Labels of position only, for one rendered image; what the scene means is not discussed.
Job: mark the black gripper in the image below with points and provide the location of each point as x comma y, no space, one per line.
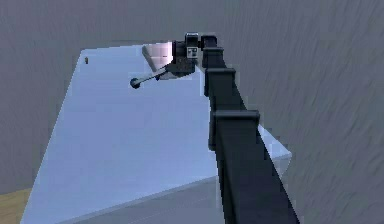
181,65

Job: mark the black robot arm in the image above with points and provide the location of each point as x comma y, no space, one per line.
246,160

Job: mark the pale blue chest of drawers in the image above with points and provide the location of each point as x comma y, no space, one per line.
126,143

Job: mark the pale pink plate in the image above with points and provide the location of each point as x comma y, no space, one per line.
158,55

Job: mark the small dark peg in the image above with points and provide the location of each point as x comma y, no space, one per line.
86,60

